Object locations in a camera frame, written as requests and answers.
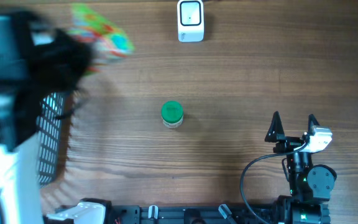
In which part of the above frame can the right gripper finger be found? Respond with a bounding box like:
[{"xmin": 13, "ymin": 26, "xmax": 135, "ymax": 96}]
[
  {"xmin": 308, "ymin": 114, "xmax": 319, "ymax": 134},
  {"xmin": 265, "ymin": 111, "xmax": 285, "ymax": 142}
]

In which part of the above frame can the colourful gummy candy bag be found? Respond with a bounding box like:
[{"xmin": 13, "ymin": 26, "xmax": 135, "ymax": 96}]
[{"xmin": 67, "ymin": 2, "xmax": 135, "ymax": 77}]

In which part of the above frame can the green lid jar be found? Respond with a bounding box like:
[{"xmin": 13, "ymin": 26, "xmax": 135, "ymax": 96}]
[{"xmin": 161, "ymin": 101, "xmax": 184, "ymax": 129}]

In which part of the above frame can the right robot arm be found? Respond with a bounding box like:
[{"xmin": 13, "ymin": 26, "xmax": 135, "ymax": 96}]
[{"xmin": 265, "ymin": 111, "xmax": 337, "ymax": 224}]

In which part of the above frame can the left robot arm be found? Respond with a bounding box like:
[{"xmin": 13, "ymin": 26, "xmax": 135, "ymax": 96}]
[{"xmin": 0, "ymin": 7, "xmax": 94, "ymax": 223}]

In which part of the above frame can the white barcode scanner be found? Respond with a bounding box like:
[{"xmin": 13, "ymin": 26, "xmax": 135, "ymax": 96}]
[{"xmin": 177, "ymin": 0, "xmax": 204, "ymax": 42}]

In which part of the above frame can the grey plastic mesh basket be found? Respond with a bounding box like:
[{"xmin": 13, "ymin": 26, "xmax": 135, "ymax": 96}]
[{"xmin": 36, "ymin": 93, "xmax": 65, "ymax": 188}]

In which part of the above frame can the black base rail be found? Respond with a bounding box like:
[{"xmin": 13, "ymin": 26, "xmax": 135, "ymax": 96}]
[{"xmin": 104, "ymin": 204, "xmax": 284, "ymax": 224}]

